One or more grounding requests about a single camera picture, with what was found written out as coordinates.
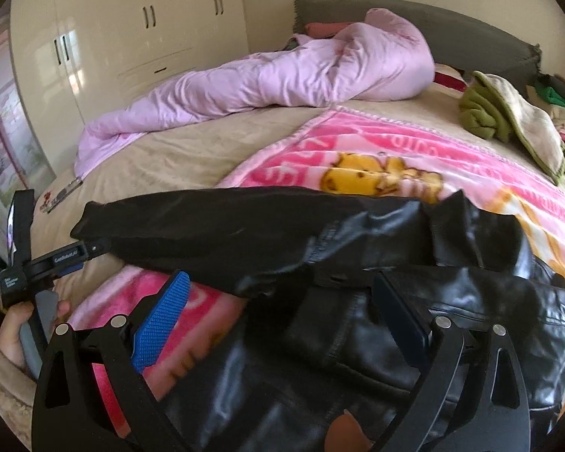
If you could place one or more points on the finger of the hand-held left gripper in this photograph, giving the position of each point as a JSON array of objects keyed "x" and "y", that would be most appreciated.
[{"x": 95, "y": 248}]

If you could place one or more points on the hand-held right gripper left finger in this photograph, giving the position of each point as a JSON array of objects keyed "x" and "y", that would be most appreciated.
[{"x": 162, "y": 315}]

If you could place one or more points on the grey headboard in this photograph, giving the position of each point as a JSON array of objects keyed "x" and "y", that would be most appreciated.
[{"x": 475, "y": 42}]

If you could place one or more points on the bed with beige sheet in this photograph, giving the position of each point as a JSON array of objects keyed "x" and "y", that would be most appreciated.
[{"x": 169, "y": 155}]

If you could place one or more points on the black leather jacket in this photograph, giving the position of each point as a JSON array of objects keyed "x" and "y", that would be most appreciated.
[{"x": 339, "y": 339}]

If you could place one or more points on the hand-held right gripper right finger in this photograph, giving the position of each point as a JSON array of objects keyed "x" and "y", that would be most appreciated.
[{"x": 400, "y": 322}]

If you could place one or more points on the green and cream fleece blanket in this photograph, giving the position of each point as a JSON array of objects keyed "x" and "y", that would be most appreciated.
[{"x": 482, "y": 110}]

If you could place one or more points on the pile of folded clothes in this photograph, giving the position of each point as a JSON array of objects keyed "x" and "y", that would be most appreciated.
[{"x": 558, "y": 103}]

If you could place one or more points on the cream wardrobe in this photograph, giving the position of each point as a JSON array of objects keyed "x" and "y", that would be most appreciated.
[{"x": 122, "y": 33}]

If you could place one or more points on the pink printed blanket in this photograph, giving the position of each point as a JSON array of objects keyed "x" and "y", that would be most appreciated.
[{"x": 358, "y": 143}]

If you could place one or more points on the pink duvet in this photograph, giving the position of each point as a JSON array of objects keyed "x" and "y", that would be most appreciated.
[{"x": 263, "y": 75}]

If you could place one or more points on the person's left hand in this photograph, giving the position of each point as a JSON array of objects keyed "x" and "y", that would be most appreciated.
[{"x": 12, "y": 336}]

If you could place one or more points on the red pillow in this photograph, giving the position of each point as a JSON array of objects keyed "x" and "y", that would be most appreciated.
[{"x": 325, "y": 29}]

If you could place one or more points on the red and white cloth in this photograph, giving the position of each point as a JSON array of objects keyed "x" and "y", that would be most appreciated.
[{"x": 449, "y": 79}]

